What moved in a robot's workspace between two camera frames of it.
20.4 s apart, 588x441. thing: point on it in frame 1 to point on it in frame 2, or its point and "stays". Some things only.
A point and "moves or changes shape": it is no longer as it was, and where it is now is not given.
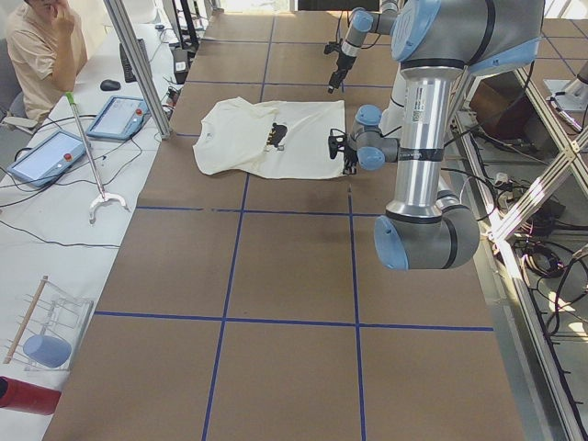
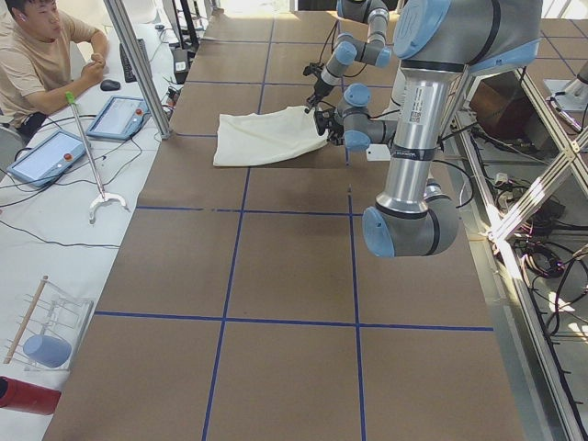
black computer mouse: (108, 84) stays
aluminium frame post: (139, 67) stays
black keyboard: (128, 71) stays
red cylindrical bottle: (24, 396) stays
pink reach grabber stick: (105, 197) stays
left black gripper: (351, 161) to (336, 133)
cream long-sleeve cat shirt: (288, 140) moves or changes shape
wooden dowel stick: (27, 318) stays
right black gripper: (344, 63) to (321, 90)
